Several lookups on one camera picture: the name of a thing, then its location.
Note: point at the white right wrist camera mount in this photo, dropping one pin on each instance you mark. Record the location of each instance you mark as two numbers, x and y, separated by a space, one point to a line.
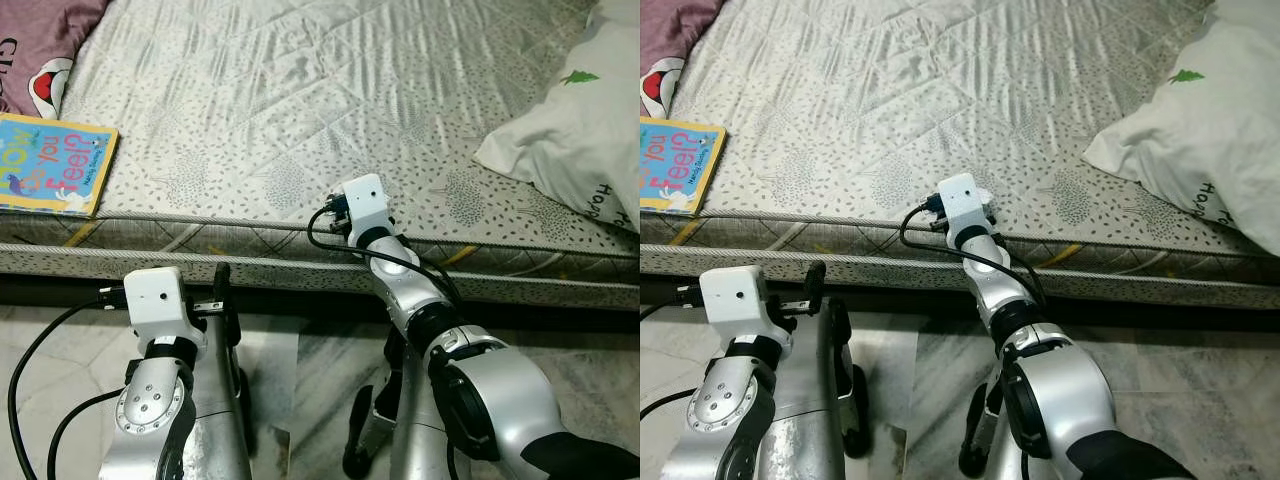
365 200
965 200

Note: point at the white pillow with black lettering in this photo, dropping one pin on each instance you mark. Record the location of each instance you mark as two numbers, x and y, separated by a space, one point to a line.
580 130
1200 140

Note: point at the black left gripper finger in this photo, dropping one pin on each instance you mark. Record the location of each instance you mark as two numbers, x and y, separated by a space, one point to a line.
816 282
222 282

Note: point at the silver right robot leg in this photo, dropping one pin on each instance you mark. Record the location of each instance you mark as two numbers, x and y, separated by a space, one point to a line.
985 440
365 440

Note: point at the purple cartoon print blanket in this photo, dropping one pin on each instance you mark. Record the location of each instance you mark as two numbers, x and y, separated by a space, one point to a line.
670 40
40 40

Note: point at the silver left robot leg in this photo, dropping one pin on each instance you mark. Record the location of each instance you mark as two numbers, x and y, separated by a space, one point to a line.
215 400
815 400

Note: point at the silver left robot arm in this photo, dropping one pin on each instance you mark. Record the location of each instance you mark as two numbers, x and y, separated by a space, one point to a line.
150 410
730 410

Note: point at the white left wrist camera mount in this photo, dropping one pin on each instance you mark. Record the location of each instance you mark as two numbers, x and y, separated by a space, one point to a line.
740 300
160 300

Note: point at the blue yellow children's book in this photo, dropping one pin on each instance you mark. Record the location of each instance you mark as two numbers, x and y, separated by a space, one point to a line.
50 165
680 165

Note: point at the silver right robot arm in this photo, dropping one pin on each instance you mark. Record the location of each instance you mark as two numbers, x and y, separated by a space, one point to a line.
500 400
1060 400

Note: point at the silver robot leg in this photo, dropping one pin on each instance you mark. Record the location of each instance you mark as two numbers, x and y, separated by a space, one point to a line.
215 400
985 440
365 440
815 400

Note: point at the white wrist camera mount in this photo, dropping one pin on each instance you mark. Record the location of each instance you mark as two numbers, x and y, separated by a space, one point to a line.
160 300
740 300
365 200
965 200

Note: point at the grey patterned quilted mattress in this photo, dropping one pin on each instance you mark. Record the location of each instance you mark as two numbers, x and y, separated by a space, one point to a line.
900 100
300 100

